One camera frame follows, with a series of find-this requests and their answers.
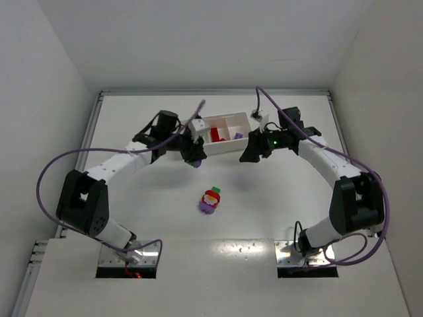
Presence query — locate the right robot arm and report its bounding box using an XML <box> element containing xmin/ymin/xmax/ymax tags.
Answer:
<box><xmin>239</xmin><ymin>107</ymin><xmax>385</xmax><ymax>258</ymax></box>

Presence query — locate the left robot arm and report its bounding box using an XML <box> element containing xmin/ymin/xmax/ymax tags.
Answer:
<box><xmin>56</xmin><ymin>110</ymin><xmax>209</xmax><ymax>251</ymax></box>

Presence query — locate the white divided container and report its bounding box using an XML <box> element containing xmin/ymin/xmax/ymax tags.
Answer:
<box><xmin>188</xmin><ymin>112</ymin><xmax>251</xmax><ymax>157</ymax></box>

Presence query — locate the santa lego stack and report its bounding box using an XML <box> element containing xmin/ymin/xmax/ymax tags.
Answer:
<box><xmin>198</xmin><ymin>187</ymin><xmax>221</xmax><ymax>215</ymax></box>

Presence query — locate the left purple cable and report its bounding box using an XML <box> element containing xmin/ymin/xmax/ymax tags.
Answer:
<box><xmin>35</xmin><ymin>99</ymin><xmax>208</xmax><ymax>265</ymax></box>

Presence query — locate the purple cable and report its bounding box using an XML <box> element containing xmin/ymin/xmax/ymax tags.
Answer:
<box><xmin>35</xmin><ymin>99</ymin><xmax>208</xmax><ymax>265</ymax></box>
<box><xmin>254</xmin><ymin>87</ymin><xmax>391</xmax><ymax>267</ymax></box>

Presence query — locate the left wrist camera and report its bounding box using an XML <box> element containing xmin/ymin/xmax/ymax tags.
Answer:
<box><xmin>188</xmin><ymin>118</ymin><xmax>210</xmax><ymax>142</ymax></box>

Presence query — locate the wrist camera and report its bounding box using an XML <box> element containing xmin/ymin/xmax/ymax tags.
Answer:
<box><xmin>188</xmin><ymin>118</ymin><xmax>210</xmax><ymax>142</ymax></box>
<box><xmin>250</xmin><ymin>110</ymin><xmax>269</xmax><ymax>132</ymax></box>

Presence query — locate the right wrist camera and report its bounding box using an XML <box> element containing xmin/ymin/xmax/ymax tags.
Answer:
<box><xmin>250</xmin><ymin>110</ymin><xmax>269</xmax><ymax>132</ymax></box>

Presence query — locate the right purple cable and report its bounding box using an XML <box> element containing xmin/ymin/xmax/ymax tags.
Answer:
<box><xmin>254</xmin><ymin>87</ymin><xmax>391</xmax><ymax>267</ymax></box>

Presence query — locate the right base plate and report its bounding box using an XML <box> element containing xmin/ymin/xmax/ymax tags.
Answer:
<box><xmin>274</xmin><ymin>240</ymin><xmax>337</xmax><ymax>267</ymax></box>

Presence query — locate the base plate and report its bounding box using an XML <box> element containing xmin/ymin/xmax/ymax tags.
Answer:
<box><xmin>274</xmin><ymin>240</ymin><xmax>337</xmax><ymax>267</ymax></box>
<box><xmin>98</xmin><ymin>240</ymin><xmax>161</xmax><ymax>268</ymax></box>

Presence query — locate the left base plate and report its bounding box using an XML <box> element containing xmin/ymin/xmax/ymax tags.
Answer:
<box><xmin>98</xmin><ymin>240</ymin><xmax>161</xmax><ymax>268</ymax></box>

